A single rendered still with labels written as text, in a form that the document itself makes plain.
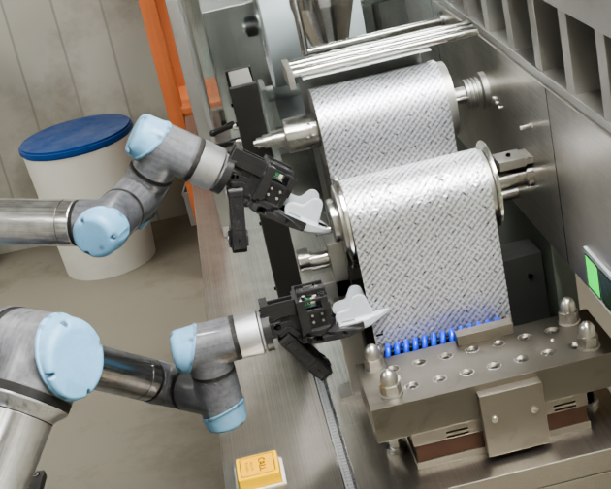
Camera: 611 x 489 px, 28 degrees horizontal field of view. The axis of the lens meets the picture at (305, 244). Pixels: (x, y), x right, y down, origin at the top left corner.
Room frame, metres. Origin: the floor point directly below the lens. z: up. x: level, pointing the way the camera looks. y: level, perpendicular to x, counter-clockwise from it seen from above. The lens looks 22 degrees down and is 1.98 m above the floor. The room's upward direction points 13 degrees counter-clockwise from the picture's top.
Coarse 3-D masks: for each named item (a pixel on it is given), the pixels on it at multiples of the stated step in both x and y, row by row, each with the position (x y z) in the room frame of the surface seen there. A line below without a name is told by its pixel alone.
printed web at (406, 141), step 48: (336, 96) 2.10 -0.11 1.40; (384, 96) 2.09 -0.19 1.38; (432, 96) 2.08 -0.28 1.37; (336, 144) 2.07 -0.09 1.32; (384, 144) 2.07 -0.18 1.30; (432, 144) 2.08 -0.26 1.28; (384, 192) 1.85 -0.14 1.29; (432, 192) 1.84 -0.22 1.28; (480, 192) 1.84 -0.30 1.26; (384, 240) 1.83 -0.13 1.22
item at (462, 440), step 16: (560, 400) 1.65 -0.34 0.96; (576, 400) 1.65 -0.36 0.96; (560, 416) 1.65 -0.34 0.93; (576, 416) 1.66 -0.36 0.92; (432, 432) 1.64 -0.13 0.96; (448, 432) 1.65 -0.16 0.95; (464, 432) 1.65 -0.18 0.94; (480, 432) 1.65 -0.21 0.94; (560, 432) 1.65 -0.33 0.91; (416, 448) 1.65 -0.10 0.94; (432, 448) 1.65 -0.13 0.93; (448, 448) 1.65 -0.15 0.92; (464, 448) 1.65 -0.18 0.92; (480, 448) 1.65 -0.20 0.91; (416, 464) 1.66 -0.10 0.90; (432, 464) 1.64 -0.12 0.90
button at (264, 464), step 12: (252, 456) 1.75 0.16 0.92; (264, 456) 1.74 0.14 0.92; (276, 456) 1.74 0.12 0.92; (240, 468) 1.72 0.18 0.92; (252, 468) 1.72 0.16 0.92; (264, 468) 1.71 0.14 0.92; (276, 468) 1.70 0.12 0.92; (240, 480) 1.69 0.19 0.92; (252, 480) 1.69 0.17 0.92; (264, 480) 1.69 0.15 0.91; (276, 480) 1.69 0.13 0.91
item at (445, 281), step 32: (384, 256) 1.83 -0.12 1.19; (416, 256) 1.83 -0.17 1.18; (448, 256) 1.84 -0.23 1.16; (480, 256) 1.84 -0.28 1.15; (384, 288) 1.83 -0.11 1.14; (416, 288) 1.83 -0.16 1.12; (448, 288) 1.84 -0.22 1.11; (480, 288) 1.84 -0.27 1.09; (384, 320) 1.83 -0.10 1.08; (416, 320) 1.83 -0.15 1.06; (448, 320) 1.83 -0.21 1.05; (480, 320) 1.84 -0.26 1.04
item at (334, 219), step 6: (330, 204) 1.88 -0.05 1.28; (330, 210) 1.87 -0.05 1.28; (336, 210) 1.87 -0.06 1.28; (330, 216) 1.87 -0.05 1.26; (336, 216) 1.86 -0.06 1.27; (330, 222) 1.91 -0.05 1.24; (336, 222) 1.86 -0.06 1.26; (336, 228) 1.85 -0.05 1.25; (336, 234) 1.86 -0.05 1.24; (342, 234) 1.86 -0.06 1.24; (336, 240) 1.87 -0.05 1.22; (342, 240) 1.87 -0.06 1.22
